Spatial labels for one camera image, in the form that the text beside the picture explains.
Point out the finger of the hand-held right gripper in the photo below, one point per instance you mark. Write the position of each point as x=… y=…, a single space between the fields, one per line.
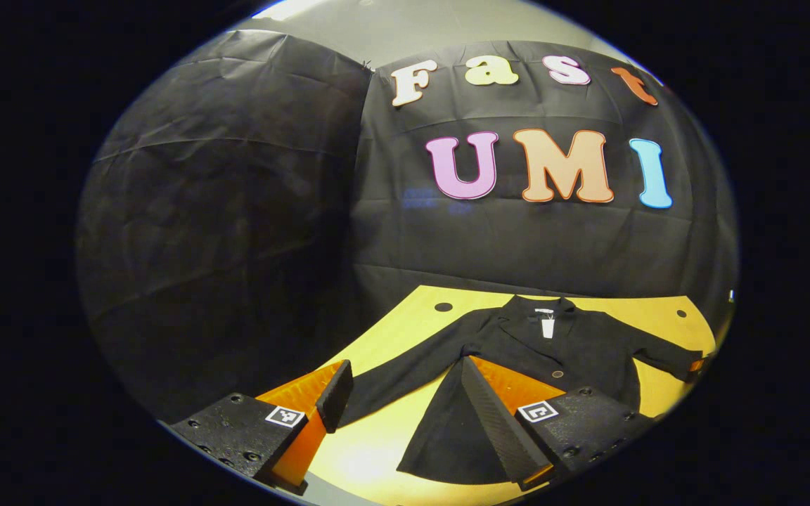
x=696 y=365

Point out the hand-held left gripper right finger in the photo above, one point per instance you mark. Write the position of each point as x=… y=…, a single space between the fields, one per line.
x=496 y=422

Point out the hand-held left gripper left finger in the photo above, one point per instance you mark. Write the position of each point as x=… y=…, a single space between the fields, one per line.
x=335 y=397

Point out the black button-up jacket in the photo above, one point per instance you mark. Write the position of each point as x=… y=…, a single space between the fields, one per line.
x=581 y=344

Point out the black backdrop cloth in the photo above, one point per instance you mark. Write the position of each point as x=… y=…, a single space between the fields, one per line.
x=517 y=246

